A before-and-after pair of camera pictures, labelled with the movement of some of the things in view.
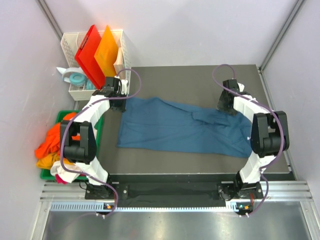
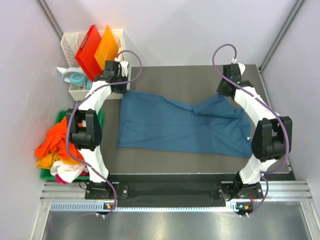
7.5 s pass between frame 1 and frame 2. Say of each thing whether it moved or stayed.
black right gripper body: moved
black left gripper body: moved
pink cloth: stayed
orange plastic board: stayed
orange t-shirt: stayed
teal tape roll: stayed
